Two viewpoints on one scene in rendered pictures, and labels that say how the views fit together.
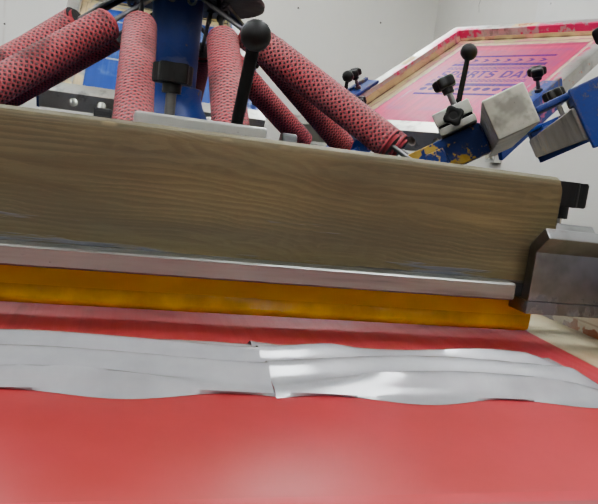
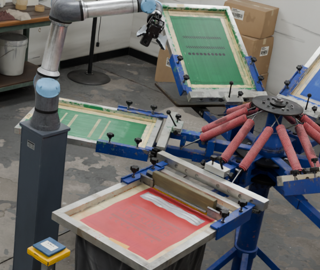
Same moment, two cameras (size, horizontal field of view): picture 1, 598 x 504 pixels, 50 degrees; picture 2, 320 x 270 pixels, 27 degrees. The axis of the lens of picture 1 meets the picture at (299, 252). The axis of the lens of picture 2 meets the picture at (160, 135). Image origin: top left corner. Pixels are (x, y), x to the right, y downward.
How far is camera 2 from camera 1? 3.10 m
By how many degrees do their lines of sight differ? 51
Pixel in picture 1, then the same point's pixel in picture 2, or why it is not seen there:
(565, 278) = (211, 212)
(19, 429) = (149, 204)
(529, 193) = (210, 201)
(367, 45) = not seen: outside the picture
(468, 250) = (202, 205)
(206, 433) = (158, 210)
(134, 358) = (161, 203)
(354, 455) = (164, 215)
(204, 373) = (165, 206)
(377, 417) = (170, 215)
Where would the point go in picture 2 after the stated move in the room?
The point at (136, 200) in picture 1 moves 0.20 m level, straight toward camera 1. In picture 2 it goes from (172, 188) to (145, 200)
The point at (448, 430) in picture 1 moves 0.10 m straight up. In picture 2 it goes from (173, 217) to (176, 199)
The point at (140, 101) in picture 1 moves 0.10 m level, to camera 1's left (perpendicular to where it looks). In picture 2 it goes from (229, 150) to (217, 142)
